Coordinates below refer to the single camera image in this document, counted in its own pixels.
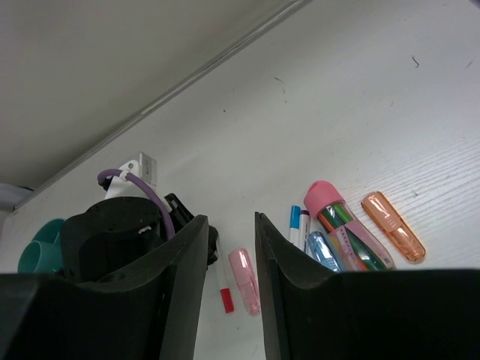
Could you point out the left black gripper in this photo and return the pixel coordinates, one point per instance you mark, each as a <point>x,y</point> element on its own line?
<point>110,235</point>

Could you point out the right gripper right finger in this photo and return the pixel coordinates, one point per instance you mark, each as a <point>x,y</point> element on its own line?
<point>299,308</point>

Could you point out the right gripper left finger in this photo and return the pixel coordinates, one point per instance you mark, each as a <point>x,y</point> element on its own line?
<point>150,308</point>

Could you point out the pink translucent eraser case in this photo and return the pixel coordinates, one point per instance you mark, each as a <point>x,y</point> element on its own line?
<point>245,279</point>

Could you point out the purple capped white marker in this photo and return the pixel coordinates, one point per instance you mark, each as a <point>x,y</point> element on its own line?
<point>304,229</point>

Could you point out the red capped white pen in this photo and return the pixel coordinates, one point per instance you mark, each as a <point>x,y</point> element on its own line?
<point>222,282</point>

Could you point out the blue capped white marker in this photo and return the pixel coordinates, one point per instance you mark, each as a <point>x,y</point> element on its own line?
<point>294,226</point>

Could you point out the orange translucent eraser case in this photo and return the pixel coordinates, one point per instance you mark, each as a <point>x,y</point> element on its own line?
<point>387,218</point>

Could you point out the blue translucent eraser case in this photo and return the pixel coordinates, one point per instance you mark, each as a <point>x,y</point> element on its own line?
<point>321,252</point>

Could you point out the teal round organizer container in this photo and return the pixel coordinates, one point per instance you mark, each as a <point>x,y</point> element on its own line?
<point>43,254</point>

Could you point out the pink capped pencil tube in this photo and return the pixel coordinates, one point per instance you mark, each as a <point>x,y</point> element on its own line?
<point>352,244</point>

